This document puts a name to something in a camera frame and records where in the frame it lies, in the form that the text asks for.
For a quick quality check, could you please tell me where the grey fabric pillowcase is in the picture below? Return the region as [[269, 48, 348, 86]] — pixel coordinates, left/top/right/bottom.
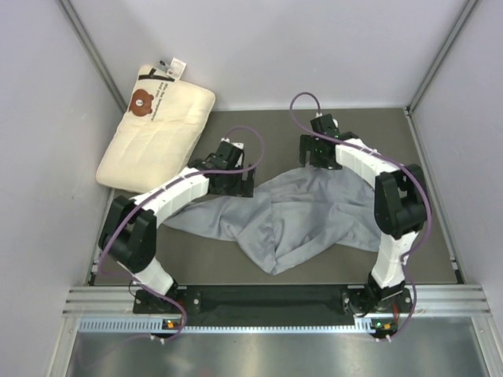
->
[[164, 167, 381, 275]]

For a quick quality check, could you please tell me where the right rear aluminium post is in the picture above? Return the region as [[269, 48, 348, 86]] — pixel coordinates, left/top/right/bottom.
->
[[406, 0, 481, 116]]

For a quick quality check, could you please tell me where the left rear aluminium post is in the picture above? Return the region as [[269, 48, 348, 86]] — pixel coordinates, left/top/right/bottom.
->
[[56, 0, 127, 112]]

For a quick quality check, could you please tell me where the white pillow care tag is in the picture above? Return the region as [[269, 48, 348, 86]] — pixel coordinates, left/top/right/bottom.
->
[[159, 57, 186, 81]]

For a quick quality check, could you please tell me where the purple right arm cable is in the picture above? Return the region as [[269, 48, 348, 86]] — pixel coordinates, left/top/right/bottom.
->
[[289, 92, 433, 342]]

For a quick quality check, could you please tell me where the aluminium front frame rail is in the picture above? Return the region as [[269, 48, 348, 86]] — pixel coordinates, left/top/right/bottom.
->
[[63, 284, 491, 317]]

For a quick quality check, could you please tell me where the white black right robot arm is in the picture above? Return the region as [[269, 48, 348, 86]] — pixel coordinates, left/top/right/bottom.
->
[[299, 133, 428, 312]]

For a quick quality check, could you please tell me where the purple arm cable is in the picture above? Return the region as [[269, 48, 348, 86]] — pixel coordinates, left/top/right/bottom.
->
[[289, 92, 433, 342], [97, 125, 263, 341]]

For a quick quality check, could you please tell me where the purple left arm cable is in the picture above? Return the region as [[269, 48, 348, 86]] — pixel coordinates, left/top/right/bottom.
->
[[97, 125, 263, 341]]

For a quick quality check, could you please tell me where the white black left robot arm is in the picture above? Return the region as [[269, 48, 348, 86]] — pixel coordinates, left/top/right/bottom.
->
[[98, 167, 255, 312]]

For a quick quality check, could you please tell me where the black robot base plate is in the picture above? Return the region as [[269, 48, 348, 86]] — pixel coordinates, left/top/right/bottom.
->
[[134, 284, 413, 315]]

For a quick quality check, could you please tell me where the aluminium post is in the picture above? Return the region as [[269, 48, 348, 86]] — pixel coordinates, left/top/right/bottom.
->
[[406, 0, 481, 116], [56, 0, 127, 112]]

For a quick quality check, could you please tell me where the slotted grey cable duct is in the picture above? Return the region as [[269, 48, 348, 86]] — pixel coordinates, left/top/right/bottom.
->
[[78, 317, 395, 335]]

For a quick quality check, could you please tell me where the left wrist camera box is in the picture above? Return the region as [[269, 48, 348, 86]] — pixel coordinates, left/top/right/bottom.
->
[[212, 138, 244, 170]]

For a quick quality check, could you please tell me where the cream bear print pillow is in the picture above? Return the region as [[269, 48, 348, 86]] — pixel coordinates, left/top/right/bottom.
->
[[95, 64, 215, 193]]

